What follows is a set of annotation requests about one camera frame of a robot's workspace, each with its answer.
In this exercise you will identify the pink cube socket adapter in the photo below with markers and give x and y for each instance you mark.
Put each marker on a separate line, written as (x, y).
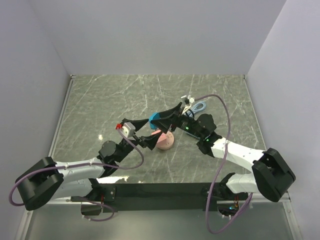
(162, 140)

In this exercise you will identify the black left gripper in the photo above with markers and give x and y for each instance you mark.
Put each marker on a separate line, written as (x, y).
(150, 140)

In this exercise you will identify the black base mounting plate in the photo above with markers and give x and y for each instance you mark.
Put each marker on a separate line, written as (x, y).
(151, 196)

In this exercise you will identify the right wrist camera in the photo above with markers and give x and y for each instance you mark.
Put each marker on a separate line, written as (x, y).
(188, 102)

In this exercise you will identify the light blue power strip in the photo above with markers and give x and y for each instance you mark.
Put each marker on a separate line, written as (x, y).
(193, 134)

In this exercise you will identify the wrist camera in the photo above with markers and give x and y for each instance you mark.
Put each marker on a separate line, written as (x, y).
(126, 130)
(188, 102)

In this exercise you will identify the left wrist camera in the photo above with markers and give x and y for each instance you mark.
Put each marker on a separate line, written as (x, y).
(126, 130)

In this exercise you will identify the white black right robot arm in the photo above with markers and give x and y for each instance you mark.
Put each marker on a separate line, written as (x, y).
(268, 172)

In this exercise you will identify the pink round power strip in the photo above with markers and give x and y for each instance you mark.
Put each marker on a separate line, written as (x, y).
(170, 140)

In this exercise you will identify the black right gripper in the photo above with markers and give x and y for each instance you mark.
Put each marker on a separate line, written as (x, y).
(164, 124)

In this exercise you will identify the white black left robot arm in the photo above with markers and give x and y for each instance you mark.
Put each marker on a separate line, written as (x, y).
(48, 179)

